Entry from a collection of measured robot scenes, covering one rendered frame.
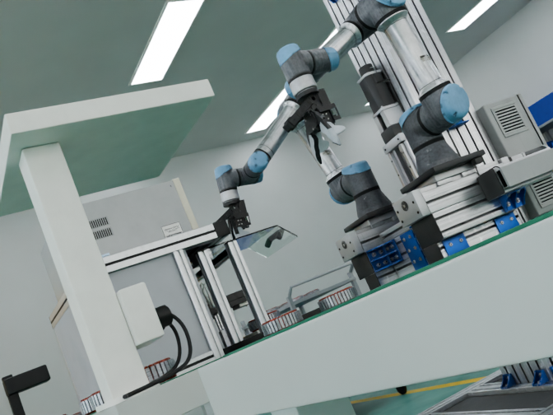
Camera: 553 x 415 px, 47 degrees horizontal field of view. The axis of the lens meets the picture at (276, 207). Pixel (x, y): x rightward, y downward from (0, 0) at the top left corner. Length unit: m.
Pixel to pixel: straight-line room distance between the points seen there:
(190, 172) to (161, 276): 6.55
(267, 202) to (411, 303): 8.28
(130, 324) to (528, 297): 0.81
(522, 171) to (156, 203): 1.17
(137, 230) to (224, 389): 1.44
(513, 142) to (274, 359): 2.23
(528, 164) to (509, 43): 7.20
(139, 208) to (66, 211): 0.95
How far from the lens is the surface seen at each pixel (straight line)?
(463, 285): 0.29
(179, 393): 0.96
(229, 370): 0.53
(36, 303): 7.43
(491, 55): 9.60
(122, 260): 1.79
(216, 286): 1.87
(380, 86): 2.58
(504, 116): 2.65
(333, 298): 1.76
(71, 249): 1.04
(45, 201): 1.06
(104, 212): 1.97
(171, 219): 2.01
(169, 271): 1.82
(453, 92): 2.17
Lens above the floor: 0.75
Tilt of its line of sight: 10 degrees up
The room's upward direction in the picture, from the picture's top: 24 degrees counter-clockwise
